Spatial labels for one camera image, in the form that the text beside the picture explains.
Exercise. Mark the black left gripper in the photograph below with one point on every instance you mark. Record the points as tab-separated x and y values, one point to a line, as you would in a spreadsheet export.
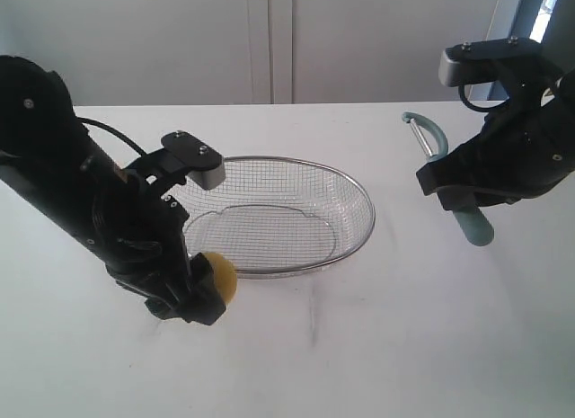
140	235

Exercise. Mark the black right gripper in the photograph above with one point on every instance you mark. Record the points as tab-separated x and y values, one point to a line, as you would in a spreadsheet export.
524	149

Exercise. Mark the teal handled peeler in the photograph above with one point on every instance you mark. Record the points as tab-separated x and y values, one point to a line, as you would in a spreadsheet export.
476	227

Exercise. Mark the yellow lemon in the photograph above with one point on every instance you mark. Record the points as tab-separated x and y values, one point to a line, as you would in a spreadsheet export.
224	275

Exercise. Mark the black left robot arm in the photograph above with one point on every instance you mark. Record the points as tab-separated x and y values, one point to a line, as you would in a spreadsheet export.
45	146

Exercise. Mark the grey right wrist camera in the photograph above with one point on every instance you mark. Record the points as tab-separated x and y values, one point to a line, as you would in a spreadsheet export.
474	62

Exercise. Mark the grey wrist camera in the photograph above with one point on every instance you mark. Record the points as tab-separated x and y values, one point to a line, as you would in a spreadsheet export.
474	62
206	167

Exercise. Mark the oval metal wire basket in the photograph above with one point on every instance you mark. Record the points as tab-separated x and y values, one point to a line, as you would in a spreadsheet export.
276	217

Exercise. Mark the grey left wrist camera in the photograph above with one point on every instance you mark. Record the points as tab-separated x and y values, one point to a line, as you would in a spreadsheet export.
206	167

